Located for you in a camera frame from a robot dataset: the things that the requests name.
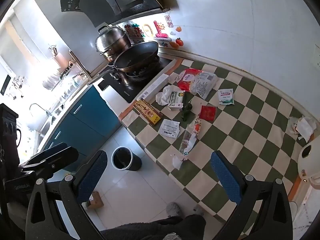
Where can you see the white crumpled plastic bag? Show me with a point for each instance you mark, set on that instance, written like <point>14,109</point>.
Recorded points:
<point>163,96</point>

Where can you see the red ornate wall decoration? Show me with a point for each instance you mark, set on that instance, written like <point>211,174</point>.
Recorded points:
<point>133,31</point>

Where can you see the square white sachet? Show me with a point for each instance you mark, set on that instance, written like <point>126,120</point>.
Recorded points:
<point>169,128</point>

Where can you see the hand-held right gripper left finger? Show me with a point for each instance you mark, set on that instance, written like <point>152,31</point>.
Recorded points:
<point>91,177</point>

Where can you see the crumpled dark green wrapper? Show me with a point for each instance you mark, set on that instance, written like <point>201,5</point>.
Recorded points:
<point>186,112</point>

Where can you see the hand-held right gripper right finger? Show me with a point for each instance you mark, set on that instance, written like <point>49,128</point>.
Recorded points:
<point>225,176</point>

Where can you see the round white appliance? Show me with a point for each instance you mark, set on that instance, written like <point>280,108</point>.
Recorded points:
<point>308,170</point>

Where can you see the steel kitchen sink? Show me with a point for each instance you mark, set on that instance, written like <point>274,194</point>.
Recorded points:
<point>48,128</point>

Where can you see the grey fluffy slipper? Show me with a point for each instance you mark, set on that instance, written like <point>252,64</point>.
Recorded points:
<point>198,209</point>
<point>174,209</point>

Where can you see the green and white medicine box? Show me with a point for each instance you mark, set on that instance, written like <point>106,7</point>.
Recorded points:
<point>176,101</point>

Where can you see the oval gold wall decoration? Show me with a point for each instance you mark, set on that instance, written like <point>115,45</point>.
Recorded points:
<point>147,29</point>

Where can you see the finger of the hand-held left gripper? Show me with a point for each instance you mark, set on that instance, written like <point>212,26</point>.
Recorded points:
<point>51,151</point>
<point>56,161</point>

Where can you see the small red packet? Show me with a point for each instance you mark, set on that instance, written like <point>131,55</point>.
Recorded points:
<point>208,112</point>

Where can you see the black wall control panel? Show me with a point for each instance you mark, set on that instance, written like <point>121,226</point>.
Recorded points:
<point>5,85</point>

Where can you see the black range hood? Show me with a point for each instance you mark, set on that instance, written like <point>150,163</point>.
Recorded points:
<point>112,0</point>

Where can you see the small cardboard box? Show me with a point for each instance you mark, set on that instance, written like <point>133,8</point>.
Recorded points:
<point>96,200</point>

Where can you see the green checkered table mat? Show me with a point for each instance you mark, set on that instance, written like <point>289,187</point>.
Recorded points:
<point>225,136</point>

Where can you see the red figure wall decoration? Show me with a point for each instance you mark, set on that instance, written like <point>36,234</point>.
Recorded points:
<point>161,31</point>

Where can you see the torn white paper scrap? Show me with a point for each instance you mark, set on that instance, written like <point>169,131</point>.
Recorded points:
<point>178,161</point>

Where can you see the blue kitchen cabinet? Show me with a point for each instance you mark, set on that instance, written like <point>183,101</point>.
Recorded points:
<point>87,120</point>

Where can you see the white sachet with green print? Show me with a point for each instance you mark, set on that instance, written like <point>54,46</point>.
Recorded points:
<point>225,97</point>

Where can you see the red and white noodle bag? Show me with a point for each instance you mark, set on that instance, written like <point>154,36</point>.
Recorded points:
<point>197,81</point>

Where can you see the red square wall sticker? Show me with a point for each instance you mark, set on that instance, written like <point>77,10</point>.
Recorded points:
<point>168,21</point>

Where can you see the long yellow and red box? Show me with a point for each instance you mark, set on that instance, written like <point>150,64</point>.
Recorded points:
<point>147,112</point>

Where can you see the white wall socket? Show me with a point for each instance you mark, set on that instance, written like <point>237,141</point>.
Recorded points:
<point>317,57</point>

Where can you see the crumpled white paper pile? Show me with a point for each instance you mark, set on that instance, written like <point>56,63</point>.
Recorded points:
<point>303,127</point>

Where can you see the black trash bin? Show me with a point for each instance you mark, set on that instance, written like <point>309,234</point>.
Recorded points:
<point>125,158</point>

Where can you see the orange persimmon wall sticker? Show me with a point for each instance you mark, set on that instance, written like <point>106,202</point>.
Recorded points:
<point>179,41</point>
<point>174,45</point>

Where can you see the steel steamer pot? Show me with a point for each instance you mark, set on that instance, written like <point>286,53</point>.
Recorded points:
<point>112,42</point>

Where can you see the person's dark trouser legs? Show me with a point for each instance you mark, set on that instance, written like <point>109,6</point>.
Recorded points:
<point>155,228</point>

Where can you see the steel sink faucet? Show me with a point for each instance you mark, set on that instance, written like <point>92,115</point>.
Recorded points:
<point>37,106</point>

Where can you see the black gas stove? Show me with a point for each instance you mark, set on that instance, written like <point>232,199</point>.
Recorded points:
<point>130,85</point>

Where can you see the long white box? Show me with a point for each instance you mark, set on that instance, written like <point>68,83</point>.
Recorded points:
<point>153,87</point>

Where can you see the black wok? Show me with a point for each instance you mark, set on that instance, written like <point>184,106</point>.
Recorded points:
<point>136,57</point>

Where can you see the long clear plastic wrapper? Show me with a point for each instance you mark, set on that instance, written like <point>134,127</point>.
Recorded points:
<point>191,137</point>

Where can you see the dish rack with dishes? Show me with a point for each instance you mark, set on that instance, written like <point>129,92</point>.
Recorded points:
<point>62,80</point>

